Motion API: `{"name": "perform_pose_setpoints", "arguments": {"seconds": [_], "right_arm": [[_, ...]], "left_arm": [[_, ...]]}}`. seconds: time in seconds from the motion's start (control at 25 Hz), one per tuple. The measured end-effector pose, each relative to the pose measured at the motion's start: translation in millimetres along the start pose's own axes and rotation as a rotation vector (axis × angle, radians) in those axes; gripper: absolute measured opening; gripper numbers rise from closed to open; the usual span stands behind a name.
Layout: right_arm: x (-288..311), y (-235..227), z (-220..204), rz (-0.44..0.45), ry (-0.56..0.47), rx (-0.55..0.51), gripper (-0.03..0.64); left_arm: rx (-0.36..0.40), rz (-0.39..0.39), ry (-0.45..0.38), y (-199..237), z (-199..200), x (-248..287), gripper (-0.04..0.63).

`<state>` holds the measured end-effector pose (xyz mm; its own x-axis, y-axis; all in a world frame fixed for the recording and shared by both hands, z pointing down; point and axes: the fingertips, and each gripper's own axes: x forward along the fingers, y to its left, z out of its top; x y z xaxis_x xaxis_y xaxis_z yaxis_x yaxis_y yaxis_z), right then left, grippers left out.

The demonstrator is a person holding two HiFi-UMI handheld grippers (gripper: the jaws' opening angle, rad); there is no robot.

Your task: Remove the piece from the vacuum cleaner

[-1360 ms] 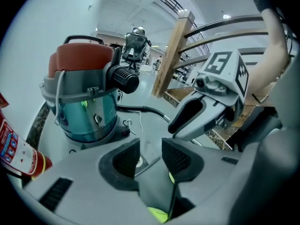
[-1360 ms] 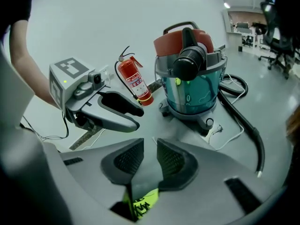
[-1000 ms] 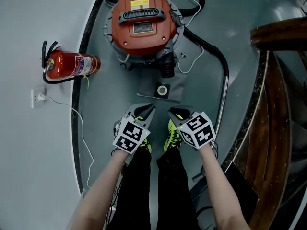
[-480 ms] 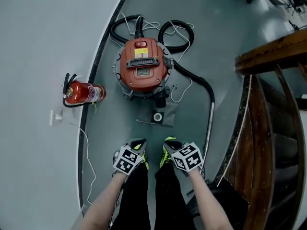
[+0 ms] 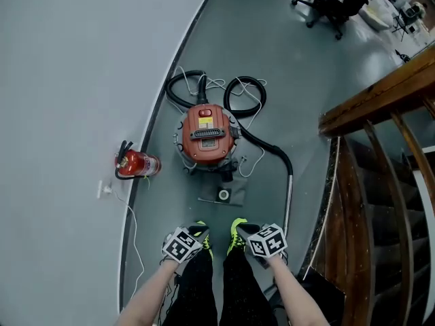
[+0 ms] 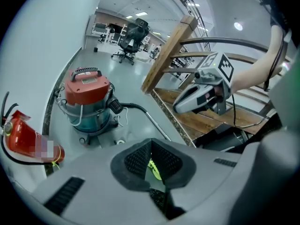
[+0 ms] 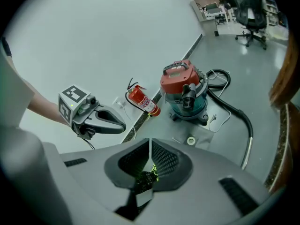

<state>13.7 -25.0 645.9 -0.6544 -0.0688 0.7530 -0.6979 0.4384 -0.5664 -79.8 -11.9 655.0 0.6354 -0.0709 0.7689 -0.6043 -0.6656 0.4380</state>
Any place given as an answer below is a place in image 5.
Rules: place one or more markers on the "person's green shoe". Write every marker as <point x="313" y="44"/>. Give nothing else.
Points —
<point x="234" y="239"/>
<point x="206" y="246"/>

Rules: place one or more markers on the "person's left green shoe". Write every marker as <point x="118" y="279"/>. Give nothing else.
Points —
<point x="206" y="246"/>

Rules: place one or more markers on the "dark wooden stairs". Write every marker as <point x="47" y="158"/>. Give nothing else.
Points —
<point x="391" y="199"/>

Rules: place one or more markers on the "red vacuum cleaner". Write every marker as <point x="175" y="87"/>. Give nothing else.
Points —
<point x="207" y="138"/>

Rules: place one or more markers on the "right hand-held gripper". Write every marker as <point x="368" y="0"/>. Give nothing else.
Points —
<point x="268" y="243"/>

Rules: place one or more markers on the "person's right green shoe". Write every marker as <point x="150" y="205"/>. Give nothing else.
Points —
<point x="234" y="239"/>

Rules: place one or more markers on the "person's left leg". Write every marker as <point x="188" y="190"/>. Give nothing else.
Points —
<point x="193" y="294"/>

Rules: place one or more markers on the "black vacuum floor nozzle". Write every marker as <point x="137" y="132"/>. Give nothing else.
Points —
<point x="273" y="301"/>

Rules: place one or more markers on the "white wall socket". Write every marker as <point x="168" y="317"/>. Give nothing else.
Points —
<point x="102" y="189"/>

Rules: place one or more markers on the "person's right forearm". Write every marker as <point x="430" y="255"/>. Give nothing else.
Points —
<point x="295" y="294"/>

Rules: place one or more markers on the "person's left forearm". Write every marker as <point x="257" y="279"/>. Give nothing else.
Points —
<point x="149" y="294"/>

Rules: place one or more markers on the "wooden stair railing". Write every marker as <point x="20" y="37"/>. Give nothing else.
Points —
<point x="374" y="97"/>

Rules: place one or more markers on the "red fire extinguisher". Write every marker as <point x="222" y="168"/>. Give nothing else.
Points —
<point x="139" y="163"/>

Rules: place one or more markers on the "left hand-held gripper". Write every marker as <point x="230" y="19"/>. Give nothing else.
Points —
<point x="180" y="246"/>

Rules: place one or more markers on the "person's right leg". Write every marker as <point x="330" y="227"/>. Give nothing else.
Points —
<point x="244" y="294"/>

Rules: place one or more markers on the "person's leg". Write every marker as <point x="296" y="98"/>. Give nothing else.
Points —
<point x="244" y="294"/>
<point x="193" y="294"/>

